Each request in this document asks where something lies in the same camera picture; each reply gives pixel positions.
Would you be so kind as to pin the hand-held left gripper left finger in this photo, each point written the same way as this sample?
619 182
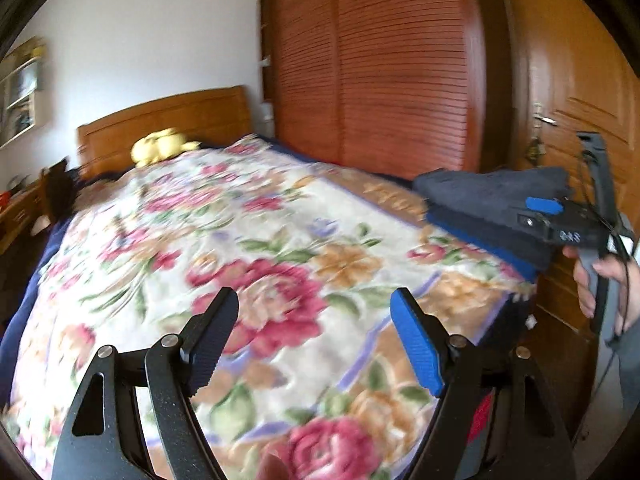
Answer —
210 355

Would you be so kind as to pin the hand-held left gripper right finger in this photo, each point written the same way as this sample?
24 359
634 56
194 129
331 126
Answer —
417 345

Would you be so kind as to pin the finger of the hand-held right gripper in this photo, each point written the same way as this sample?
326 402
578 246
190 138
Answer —
542 204
532 221

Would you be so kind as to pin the folded dark clothes blue trim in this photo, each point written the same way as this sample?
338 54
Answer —
480 230

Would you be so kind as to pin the person's right hand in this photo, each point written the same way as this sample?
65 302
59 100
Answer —
607 272

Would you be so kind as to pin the person's left hand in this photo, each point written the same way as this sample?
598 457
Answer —
274 467

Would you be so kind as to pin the person's red black clothing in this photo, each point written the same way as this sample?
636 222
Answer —
479 420

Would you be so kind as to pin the wooden door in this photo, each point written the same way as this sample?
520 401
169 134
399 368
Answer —
575 50

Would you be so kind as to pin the floral blanket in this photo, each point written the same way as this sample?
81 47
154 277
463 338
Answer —
280 210

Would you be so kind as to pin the yellow plush toy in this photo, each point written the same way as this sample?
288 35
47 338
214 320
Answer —
160 145

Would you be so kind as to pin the wooden chair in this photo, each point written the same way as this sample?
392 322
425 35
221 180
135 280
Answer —
60 190

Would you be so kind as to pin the wooden desk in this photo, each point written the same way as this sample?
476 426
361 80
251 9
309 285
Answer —
20 220

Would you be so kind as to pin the wooden headboard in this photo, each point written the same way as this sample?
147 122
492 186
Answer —
200 115

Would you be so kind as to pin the red desk item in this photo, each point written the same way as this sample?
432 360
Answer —
3 200

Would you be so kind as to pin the white wall shelf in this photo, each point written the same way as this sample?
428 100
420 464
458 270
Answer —
22 95

